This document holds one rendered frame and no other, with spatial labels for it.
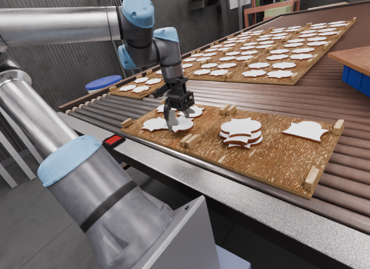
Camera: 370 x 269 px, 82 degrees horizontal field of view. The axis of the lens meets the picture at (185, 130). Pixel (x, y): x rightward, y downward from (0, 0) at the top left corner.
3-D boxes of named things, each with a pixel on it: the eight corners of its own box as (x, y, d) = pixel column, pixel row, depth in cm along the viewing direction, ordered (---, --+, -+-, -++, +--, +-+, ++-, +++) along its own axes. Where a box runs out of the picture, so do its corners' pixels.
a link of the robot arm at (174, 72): (155, 66, 72) (172, 59, 77) (158, 79, 75) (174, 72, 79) (171, 68, 68) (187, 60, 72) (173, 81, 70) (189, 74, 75)
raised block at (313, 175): (311, 192, 50) (313, 183, 49) (303, 189, 51) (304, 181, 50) (319, 177, 54) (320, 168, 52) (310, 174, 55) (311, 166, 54)
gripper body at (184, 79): (182, 114, 75) (176, 81, 69) (165, 109, 81) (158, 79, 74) (195, 105, 80) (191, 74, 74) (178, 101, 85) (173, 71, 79)
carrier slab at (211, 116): (183, 153, 77) (181, 150, 76) (121, 132, 104) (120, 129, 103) (232, 111, 98) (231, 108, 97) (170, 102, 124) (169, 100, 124)
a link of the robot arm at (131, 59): (114, 31, 58) (151, 23, 62) (118, 57, 69) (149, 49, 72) (124, 53, 57) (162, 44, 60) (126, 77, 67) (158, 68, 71)
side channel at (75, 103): (66, 119, 155) (60, 108, 151) (63, 118, 159) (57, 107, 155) (280, 20, 392) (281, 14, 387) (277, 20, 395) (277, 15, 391)
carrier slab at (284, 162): (310, 200, 50) (310, 195, 49) (184, 152, 77) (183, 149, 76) (343, 129, 70) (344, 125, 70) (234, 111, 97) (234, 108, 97)
